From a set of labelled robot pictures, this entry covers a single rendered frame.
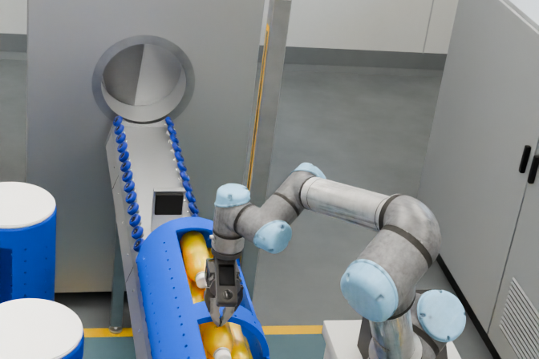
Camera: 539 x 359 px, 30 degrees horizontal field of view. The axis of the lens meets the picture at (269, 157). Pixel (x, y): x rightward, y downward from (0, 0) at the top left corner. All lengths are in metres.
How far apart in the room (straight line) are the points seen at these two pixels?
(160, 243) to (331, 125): 3.82
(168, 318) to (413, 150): 4.00
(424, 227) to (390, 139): 4.53
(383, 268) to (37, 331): 1.13
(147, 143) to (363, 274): 2.14
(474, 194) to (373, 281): 2.86
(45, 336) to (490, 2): 2.71
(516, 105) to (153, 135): 1.51
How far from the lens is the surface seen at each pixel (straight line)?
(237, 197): 2.21
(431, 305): 2.27
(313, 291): 4.80
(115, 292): 4.28
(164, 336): 2.47
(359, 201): 2.05
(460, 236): 4.83
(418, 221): 1.91
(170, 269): 2.64
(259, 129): 3.35
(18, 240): 3.15
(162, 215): 3.29
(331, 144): 6.22
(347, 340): 2.57
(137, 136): 3.94
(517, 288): 4.30
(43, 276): 3.28
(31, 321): 2.73
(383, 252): 1.87
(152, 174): 3.67
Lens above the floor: 2.67
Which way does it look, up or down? 27 degrees down
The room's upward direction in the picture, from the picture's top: 7 degrees clockwise
